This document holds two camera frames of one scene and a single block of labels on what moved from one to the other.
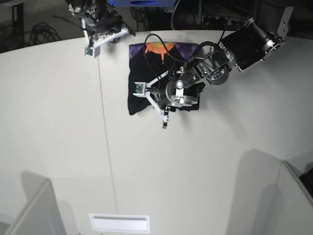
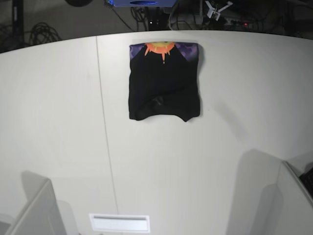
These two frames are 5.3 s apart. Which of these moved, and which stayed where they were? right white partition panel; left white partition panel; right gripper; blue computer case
Moved: right gripper
Stayed: left white partition panel; blue computer case; right white partition panel
